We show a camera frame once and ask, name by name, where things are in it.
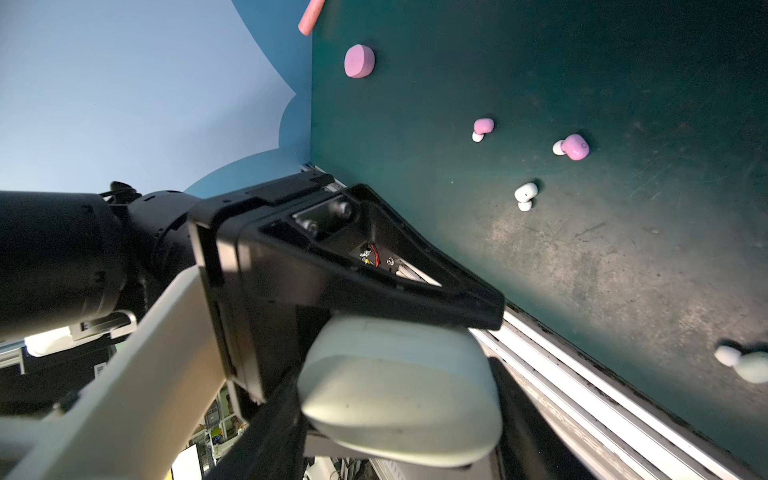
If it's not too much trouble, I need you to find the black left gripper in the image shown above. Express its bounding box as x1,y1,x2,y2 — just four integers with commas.
188,171,505,404

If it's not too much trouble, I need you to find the white earbud charging case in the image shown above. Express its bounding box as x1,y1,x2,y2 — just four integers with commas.
297,315,503,468

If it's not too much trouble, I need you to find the light blue earbud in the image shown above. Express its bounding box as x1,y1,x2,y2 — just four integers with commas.
514,182,539,212

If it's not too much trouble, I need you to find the white earbud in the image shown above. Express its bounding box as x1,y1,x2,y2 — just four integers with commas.
714,345,768,384

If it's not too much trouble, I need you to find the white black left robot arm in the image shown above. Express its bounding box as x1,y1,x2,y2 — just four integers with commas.
1,171,505,479

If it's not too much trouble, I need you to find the purple earbud charging case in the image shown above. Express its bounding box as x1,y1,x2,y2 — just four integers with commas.
344,44,376,79

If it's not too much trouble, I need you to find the pink earbud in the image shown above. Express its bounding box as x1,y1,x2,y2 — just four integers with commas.
552,134,590,161
471,118,495,143

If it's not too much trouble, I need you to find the purple pink toy scoop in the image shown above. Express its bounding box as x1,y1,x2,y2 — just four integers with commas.
298,0,325,36

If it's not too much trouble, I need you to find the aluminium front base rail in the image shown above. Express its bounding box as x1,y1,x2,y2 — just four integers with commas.
371,305,757,480

